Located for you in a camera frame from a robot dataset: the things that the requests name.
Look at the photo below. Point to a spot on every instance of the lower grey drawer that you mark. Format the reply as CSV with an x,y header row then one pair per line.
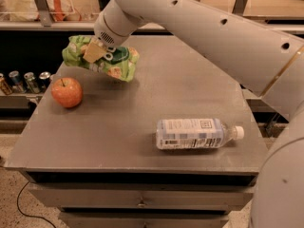
x,y
142,220

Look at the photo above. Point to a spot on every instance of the red apple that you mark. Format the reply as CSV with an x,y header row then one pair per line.
x,y
67,92

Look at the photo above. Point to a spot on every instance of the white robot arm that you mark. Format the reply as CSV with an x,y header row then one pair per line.
x,y
270,63

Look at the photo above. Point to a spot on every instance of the green drink can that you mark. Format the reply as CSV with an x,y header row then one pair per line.
x,y
32,83

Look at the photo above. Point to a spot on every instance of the grey metal bracket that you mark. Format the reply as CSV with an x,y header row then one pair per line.
x,y
239,7
44,14

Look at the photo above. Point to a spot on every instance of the grey drawer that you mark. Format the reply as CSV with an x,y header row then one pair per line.
x,y
142,220
141,196

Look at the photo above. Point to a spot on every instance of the brown drink can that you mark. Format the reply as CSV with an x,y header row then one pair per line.
x,y
4,86

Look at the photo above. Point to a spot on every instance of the grey drawer cabinet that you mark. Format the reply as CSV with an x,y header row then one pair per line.
x,y
110,137

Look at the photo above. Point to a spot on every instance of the clear acrylic box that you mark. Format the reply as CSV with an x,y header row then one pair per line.
x,y
89,9

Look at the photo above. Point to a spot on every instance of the left grey metal bracket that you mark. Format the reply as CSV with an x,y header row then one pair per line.
x,y
44,14

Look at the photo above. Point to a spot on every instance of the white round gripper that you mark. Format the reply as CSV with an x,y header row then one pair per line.
x,y
105,32

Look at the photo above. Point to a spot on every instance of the green rice chip bag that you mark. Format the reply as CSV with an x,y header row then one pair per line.
x,y
118,62

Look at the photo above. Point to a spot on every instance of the dark drink can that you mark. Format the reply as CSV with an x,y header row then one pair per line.
x,y
44,78

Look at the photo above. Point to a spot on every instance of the right grey metal bracket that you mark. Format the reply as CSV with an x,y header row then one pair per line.
x,y
239,7

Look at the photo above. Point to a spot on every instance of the upper grey drawer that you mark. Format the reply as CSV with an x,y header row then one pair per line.
x,y
141,196

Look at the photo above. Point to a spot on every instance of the white orange plastic bag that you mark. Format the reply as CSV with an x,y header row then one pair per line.
x,y
33,10

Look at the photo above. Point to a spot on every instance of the clear plastic water bottle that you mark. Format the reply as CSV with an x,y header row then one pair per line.
x,y
179,134

